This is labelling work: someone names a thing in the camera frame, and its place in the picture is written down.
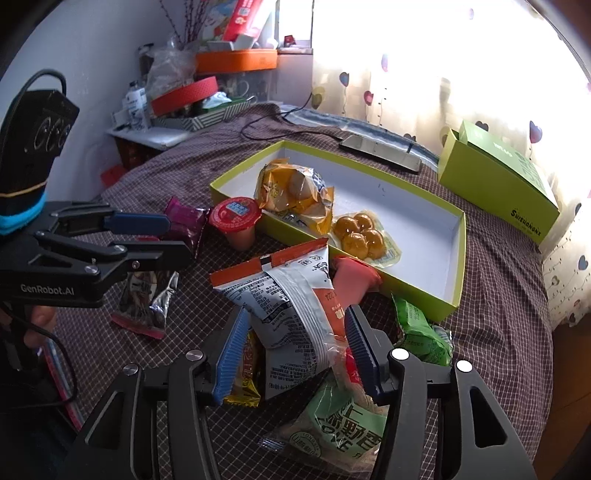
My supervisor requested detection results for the heart print curtain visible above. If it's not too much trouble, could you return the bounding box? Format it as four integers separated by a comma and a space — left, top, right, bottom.
311, 0, 591, 324

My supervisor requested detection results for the dark red-edged snack packet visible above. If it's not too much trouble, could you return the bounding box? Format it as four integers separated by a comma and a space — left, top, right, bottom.
111, 270, 180, 340

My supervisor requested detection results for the white orange snack packet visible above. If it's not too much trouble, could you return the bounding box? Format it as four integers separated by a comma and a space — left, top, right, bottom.
209, 237, 352, 401

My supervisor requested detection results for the black cable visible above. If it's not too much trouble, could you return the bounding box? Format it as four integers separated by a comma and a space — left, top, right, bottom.
240, 90, 352, 141

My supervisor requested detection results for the green white nut bag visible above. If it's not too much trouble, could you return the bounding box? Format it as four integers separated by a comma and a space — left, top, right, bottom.
259, 364, 393, 478

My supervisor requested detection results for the egg yolk ball packet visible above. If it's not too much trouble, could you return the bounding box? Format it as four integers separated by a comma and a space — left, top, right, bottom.
330, 209, 402, 269

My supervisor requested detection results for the red white carton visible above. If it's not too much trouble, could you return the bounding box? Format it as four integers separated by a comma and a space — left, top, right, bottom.
198, 0, 278, 47

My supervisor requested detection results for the pink jelly cup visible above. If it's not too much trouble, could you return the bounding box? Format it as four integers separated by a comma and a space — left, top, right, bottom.
332, 255, 384, 296

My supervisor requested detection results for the orange storage box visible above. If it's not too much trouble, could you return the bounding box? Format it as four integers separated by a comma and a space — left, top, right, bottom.
194, 48, 279, 75

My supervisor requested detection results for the purple snack packet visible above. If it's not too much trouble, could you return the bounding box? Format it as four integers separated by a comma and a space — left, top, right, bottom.
164, 196, 211, 259

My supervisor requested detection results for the lime green tray box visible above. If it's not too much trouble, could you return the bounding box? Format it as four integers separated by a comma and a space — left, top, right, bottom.
209, 141, 467, 324

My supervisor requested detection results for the green snack packet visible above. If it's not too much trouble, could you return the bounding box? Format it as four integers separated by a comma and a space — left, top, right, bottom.
392, 294, 454, 367

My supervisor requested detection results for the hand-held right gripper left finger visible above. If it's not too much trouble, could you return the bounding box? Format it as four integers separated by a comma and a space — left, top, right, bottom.
53, 305, 252, 480

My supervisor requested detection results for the red lid jelly cup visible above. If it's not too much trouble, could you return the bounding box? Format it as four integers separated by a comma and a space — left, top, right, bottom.
208, 197, 263, 251

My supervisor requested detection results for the clear plastic bag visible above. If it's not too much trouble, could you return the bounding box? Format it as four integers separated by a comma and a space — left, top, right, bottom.
145, 44, 197, 97

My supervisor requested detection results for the small yellow snack packet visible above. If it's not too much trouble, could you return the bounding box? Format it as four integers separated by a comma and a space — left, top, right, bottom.
223, 330, 264, 408

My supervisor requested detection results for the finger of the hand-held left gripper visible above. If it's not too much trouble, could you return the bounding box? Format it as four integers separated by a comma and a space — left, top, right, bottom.
44, 203, 171, 234
34, 233, 195, 282

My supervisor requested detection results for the white side table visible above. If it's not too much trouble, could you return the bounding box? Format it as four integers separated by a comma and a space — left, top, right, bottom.
107, 124, 192, 149

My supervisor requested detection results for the striped green tray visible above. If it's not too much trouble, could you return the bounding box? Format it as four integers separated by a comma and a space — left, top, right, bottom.
152, 98, 254, 133

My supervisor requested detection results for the lime green closed box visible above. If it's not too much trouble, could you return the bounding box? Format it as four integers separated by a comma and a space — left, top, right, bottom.
436, 120, 560, 252

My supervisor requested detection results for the white bottle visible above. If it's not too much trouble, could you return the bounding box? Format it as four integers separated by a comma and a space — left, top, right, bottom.
122, 80, 151, 130

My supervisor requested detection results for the large yellow snack bag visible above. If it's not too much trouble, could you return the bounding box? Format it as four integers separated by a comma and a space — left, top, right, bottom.
255, 158, 335, 234

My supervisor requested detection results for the red round lid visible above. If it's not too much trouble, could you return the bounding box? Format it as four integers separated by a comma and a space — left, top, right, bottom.
151, 76, 219, 116

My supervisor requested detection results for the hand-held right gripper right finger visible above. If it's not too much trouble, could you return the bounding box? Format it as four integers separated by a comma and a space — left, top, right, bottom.
344, 304, 539, 480

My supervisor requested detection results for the person's left hand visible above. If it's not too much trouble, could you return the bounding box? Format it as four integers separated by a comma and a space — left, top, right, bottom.
28, 305, 58, 347

